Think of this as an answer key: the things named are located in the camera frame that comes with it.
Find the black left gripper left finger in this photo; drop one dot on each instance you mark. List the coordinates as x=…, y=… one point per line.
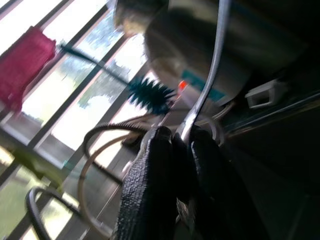
x=147, y=187

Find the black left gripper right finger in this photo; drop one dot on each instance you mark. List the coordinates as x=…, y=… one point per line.
x=220, y=195

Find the stainless steel spoon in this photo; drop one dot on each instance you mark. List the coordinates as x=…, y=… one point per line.
x=215, y=62

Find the blue bottle brush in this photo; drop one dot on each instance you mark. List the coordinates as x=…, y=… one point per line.
x=150, y=95

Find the white plastic clip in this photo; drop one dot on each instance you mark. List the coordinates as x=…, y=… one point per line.
x=261, y=95

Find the metal window bars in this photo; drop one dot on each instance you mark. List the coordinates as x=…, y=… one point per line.
x=37, y=140

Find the white cylindrical appliance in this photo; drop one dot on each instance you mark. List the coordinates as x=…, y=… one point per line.
x=180, y=62

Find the beige cloth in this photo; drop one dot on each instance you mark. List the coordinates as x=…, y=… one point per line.
x=132, y=20

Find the pink hanging cloth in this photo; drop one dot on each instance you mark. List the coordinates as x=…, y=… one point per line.
x=25, y=67

